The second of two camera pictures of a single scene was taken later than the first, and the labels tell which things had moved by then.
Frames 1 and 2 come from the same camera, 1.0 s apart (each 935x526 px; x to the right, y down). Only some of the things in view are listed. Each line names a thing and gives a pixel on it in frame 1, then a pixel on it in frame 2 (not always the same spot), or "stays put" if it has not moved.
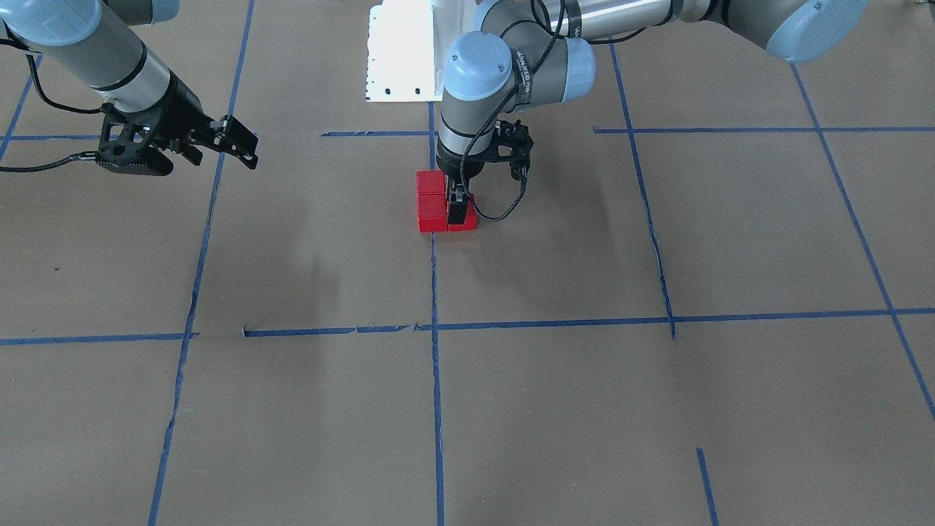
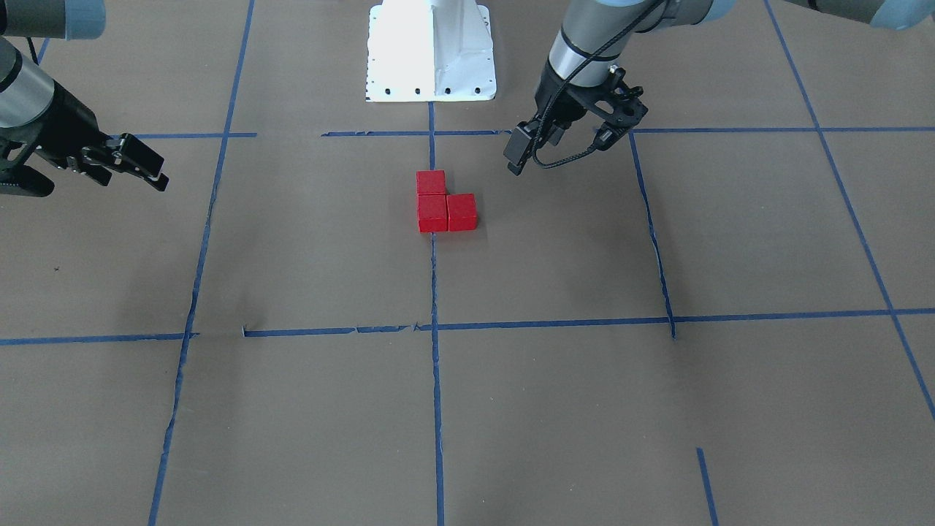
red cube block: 432,212 stays put
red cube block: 471,219 stays put
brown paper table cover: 716,306 stays put
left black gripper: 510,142 → 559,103
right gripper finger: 229,136 → 128,154
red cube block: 431,182 stays put
